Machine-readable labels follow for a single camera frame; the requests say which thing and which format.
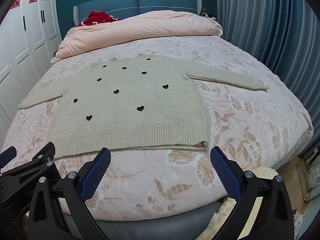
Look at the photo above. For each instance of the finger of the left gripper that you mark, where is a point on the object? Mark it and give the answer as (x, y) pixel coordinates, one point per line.
(41, 165)
(7, 156)

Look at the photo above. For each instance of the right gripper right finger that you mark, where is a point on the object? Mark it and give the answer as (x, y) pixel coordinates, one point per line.
(274, 219)

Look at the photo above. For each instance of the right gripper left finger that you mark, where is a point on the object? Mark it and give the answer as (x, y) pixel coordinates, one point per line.
(46, 219)

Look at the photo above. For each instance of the beige knit heart sweater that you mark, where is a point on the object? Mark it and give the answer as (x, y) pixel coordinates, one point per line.
(141, 102)

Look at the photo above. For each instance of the cream fluffy rug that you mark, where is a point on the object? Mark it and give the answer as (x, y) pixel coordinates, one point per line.
(225, 209)

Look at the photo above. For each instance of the floral storage box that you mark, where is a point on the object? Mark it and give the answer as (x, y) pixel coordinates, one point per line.
(310, 177)

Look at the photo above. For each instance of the pink folded duvet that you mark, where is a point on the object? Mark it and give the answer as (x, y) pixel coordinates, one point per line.
(165, 23)

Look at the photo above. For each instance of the white wardrobe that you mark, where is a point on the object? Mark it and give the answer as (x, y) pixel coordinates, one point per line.
(30, 37)

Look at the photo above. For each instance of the red garment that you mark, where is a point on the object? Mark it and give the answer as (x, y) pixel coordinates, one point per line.
(98, 18)

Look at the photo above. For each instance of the blue upholstered headboard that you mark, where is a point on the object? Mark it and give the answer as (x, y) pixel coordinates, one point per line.
(127, 8)

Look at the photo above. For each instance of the blue-grey curtain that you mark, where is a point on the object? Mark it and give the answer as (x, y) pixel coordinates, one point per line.
(284, 36)

